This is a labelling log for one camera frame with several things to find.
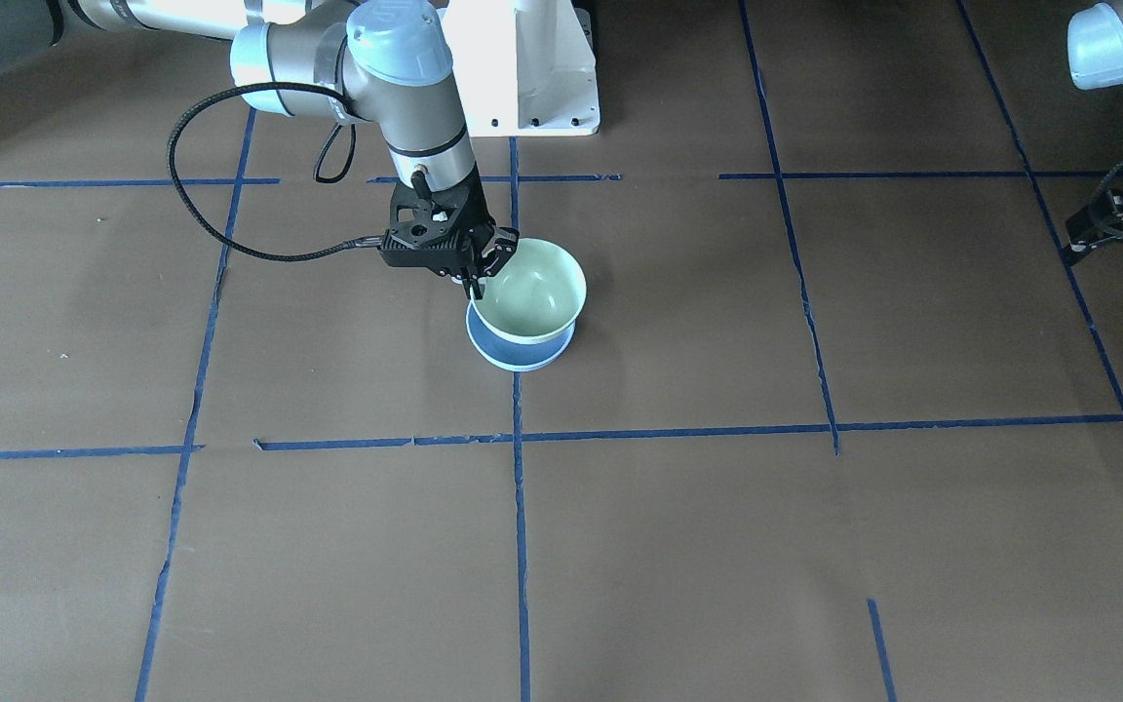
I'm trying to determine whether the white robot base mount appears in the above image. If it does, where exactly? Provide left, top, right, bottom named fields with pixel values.
left=440, top=1, right=601, bottom=138

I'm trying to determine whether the light green bowl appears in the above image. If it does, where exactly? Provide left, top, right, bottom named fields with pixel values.
left=473, top=237, right=588, bottom=345

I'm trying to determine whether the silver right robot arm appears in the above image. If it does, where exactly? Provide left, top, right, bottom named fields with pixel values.
left=0, top=1, right=519, bottom=299

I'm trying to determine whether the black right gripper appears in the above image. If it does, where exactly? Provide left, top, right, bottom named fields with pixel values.
left=378, top=172, right=519, bottom=301

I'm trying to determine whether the blue bowl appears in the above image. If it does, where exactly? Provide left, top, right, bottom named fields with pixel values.
left=465, top=303, right=578, bottom=372

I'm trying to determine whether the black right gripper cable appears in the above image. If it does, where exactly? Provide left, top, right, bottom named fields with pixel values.
left=168, top=83, right=389, bottom=264

